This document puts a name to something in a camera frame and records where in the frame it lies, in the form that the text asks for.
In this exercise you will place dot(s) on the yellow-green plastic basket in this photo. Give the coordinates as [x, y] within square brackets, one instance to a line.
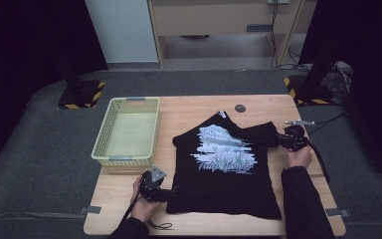
[129, 132]

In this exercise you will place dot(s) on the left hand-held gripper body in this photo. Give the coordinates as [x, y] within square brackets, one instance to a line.
[154, 184]

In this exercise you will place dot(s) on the light wooden desk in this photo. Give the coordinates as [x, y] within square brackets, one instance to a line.
[225, 23]

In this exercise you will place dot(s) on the grey round table cap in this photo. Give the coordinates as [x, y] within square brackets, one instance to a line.
[240, 108]

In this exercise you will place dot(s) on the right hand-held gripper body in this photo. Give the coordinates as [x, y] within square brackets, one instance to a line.
[296, 136]

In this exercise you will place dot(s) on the black stand with striped base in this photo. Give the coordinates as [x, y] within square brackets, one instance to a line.
[79, 89]
[311, 86]

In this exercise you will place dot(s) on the black printed t-shirt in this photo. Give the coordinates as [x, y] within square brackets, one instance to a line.
[225, 179]

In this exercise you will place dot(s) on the grey tape strip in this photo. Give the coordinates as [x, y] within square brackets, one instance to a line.
[91, 209]
[336, 212]

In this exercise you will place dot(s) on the person's right hand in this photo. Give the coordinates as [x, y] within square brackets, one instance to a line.
[298, 158]

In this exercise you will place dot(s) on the person's left hand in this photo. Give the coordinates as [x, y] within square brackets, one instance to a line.
[145, 207]

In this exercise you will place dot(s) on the white cabinet panel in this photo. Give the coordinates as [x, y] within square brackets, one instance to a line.
[122, 30]

